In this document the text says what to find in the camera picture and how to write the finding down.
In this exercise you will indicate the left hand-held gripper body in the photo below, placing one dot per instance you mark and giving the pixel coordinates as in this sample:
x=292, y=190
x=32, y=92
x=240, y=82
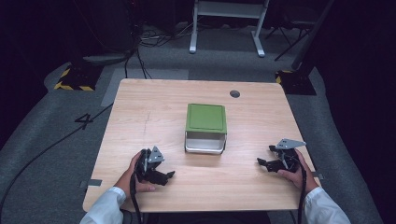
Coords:
x=146, y=165

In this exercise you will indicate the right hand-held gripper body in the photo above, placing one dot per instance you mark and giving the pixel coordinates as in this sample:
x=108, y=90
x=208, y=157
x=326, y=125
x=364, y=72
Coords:
x=289, y=160

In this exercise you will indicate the person's right hand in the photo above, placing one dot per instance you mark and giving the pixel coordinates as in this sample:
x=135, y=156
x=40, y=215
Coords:
x=306, y=179

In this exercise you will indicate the person's left hand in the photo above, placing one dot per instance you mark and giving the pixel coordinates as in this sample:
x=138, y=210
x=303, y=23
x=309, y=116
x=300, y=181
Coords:
x=127, y=182

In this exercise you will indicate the grey tape strip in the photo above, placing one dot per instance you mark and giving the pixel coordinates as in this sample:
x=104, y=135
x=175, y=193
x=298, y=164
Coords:
x=318, y=175
x=93, y=183

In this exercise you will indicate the green-topped white storage box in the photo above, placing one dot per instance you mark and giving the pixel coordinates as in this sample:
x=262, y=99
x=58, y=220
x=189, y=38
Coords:
x=205, y=119

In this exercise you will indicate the black yellow striped stand base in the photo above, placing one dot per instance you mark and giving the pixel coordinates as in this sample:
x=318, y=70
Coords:
x=295, y=84
x=79, y=79

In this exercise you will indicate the grey round stand base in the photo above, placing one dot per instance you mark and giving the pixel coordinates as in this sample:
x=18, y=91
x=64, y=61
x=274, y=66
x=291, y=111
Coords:
x=106, y=59

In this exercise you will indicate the black slanted stand pole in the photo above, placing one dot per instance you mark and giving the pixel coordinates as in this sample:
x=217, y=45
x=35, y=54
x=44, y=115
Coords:
x=313, y=37

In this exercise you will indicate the black tripod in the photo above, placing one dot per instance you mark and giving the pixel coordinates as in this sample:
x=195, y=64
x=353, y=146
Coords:
x=291, y=34

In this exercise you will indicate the white metal table frame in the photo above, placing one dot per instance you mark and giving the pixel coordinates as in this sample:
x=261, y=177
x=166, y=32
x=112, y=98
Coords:
x=229, y=9

